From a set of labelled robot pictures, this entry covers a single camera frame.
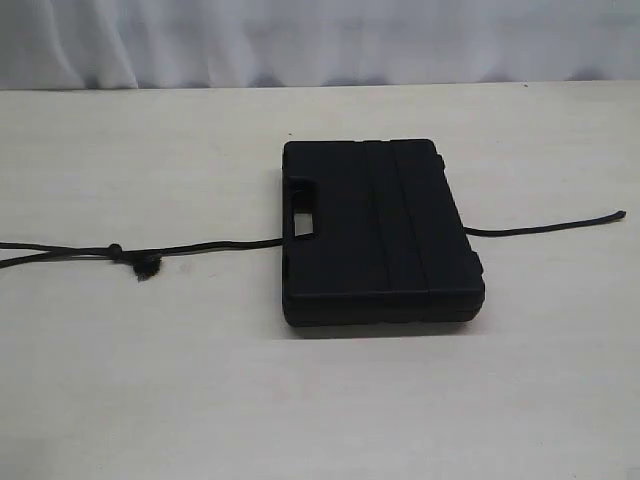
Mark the black cord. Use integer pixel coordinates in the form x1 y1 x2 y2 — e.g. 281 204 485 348
0 210 627 285

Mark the white backdrop curtain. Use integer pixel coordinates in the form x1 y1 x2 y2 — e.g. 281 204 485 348
1 1 639 90

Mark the black plastic carry case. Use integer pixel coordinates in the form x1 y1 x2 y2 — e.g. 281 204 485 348
282 139 485 328

